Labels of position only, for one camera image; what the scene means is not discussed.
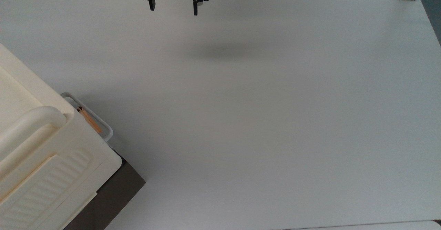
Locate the orange pencil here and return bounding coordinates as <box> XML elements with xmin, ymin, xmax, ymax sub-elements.
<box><xmin>77</xmin><ymin>106</ymin><xmax>103</xmax><ymax>134</ymax></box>

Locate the clear plastic tray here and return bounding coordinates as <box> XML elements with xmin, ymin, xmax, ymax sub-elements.
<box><xmin>60</xmin><ymin>92</ymin><xmax>114</xmax><ymax>142</ymax></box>

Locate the dark brown drawer box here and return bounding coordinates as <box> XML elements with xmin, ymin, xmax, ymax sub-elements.
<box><xmin>64</xmin><ymin>147</ymin><xmax>146</xmax><ymax>230</ymax></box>

